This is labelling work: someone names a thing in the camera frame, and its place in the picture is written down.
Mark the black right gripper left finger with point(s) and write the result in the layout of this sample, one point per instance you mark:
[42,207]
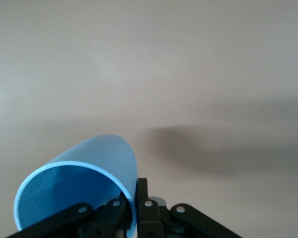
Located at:
[109,218]

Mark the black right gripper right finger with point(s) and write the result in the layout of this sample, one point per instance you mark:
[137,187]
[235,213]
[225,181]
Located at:
[149,218]

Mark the blue plastic cup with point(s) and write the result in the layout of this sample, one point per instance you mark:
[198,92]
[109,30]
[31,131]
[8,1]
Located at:
[89,153]

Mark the brown table cover sheet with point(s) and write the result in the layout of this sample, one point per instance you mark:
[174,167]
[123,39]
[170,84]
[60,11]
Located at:
[164,62]

